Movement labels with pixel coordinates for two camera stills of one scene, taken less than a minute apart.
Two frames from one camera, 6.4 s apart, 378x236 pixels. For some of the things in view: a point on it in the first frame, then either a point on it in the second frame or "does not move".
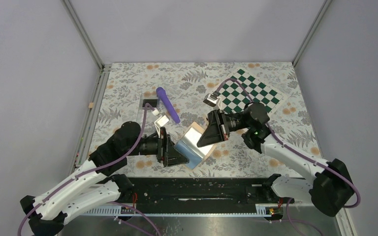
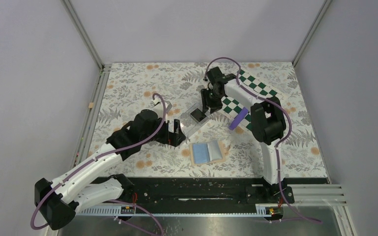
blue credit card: x=194 y=158 to x=201 y=152
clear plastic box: x=148 y=102 to x=188 y=124
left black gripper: x=166 y=150 to x=173 y=138
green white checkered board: x=233 y=99 does not move
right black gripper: x=217 y=128 to x=206 y=103
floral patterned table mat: x=170 y=97 does not move
